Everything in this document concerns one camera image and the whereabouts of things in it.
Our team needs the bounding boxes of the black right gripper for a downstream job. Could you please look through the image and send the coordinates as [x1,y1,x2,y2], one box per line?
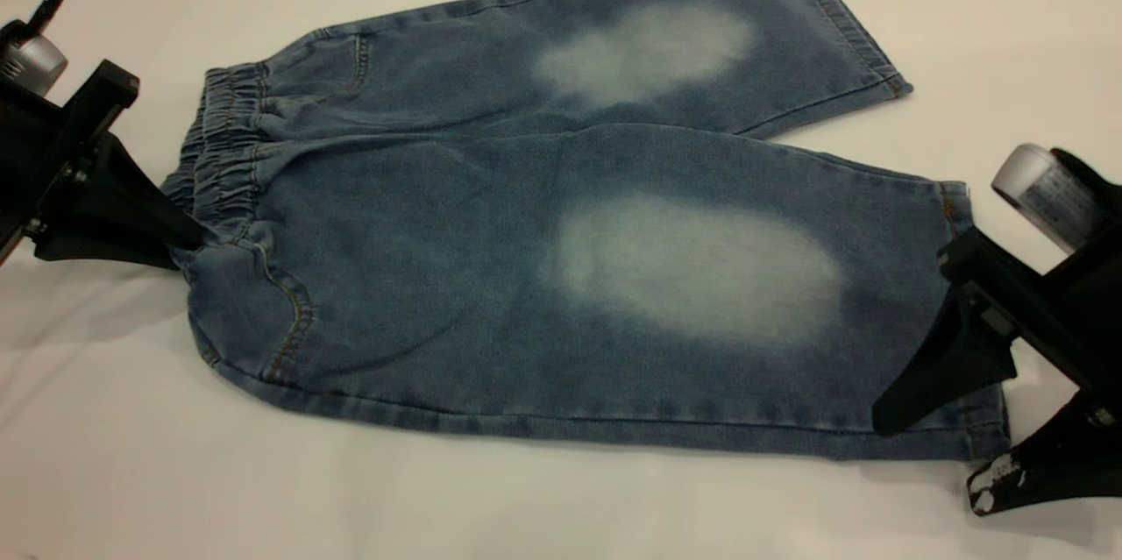
[872,223,1122,517]

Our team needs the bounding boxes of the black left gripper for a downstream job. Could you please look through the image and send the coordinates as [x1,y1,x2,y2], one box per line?
[0,60,208,272]

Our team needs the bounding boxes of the blue denim shorts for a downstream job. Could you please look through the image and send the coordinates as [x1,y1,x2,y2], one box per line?
[160,0,1011,463]

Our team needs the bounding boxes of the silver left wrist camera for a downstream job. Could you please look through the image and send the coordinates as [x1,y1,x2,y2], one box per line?
[0,32,68,98]

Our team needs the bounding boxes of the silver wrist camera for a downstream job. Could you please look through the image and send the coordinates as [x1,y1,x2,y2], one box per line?
[991,144,1104,256]
[0,32,68,98]

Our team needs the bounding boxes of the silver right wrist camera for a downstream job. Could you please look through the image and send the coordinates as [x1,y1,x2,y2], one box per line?
[991,144,1104,256]

